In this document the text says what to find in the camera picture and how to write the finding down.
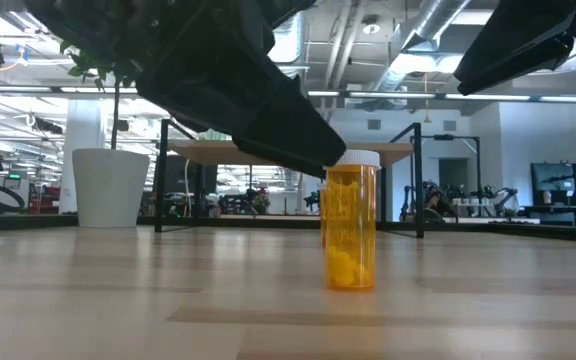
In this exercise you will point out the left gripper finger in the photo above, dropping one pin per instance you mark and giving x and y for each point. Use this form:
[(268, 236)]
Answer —
[(298, 125), (303, 160)]

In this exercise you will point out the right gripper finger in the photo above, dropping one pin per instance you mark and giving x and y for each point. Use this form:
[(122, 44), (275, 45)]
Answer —
[(518, 25), (513, 70)]

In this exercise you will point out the orange medicine bottle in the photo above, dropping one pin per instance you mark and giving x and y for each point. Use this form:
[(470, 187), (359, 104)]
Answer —
[(350, 225)]

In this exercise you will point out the black background robot arm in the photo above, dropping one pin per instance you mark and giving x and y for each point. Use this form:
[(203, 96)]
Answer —
[(498, 194)]

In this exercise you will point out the wooden shelf black metal legs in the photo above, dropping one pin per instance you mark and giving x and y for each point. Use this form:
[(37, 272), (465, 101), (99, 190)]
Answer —
[(393, 152)]

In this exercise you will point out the round ceiling sensor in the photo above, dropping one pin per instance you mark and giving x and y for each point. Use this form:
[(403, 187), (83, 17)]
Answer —
[(370, 26)]

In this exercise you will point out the green leafy plant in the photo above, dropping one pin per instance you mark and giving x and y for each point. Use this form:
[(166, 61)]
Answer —
[(85, 60)]

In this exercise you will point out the black monitor on stand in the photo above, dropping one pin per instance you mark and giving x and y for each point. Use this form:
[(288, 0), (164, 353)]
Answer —
[(563, 182)]

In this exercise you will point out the white column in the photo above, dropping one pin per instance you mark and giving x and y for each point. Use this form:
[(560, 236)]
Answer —
[(85, 130)]

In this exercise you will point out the white plant pot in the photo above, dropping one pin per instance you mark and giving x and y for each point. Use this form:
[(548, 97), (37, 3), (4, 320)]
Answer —
[(110, 190)]

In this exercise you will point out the black background station frame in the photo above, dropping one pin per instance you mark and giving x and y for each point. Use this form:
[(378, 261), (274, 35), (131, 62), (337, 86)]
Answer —
[(448, 136)]

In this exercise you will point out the black aluminium rig frame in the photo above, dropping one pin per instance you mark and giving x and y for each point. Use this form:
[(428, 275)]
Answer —
[(48, 221)]

